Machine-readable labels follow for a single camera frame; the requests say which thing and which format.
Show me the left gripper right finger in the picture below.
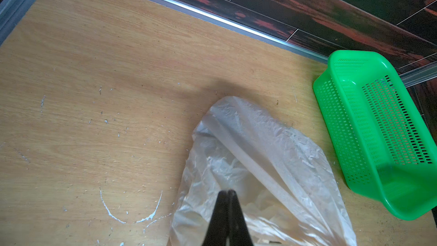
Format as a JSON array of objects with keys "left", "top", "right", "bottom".
[{"left": 228, "top": 190, "right": 253, "bottom": 246}]

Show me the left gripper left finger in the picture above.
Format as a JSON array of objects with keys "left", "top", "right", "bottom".
[{"left": 202, "top": 191, "right": 228, "bottom": 246}]

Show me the white plastic bag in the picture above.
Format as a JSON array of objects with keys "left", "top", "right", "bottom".
[{"left": 170, "top": 96, "right": 357, "bottom": 246}]

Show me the green plastic basket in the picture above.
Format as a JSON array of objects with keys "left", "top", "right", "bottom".
[{"left": 313, "top": 50, "right": 437, "bottom": 220}]

